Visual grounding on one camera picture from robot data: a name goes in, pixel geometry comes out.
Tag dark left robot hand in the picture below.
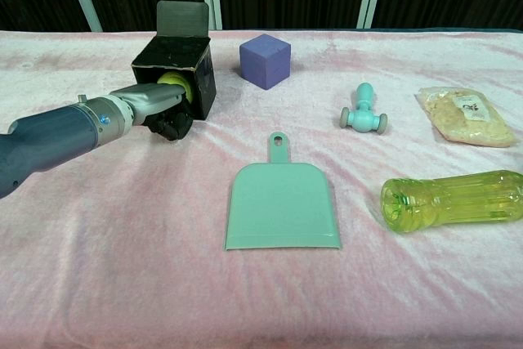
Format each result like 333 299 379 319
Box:
110 83 197 142

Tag yellow-green tennis ball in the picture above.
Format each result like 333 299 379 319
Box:
157 72 194 103

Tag clear bag of pale flakes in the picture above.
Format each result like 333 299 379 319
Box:
414 86 518 148

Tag pink fuzzy table cloth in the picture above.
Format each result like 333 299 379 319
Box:
0 28 523 349

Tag teal plastic dustpan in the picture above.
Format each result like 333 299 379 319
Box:
222 132 342 252

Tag purple foam cube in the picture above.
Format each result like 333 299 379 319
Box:
239 33 292 91

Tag teal roller massager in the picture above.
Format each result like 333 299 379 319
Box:
340 83 390 136

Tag black open cardboard box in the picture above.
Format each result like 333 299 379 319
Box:
130 0 217 122

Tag yellow-green transparent plastic bottle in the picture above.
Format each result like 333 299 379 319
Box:
380 170 523 235

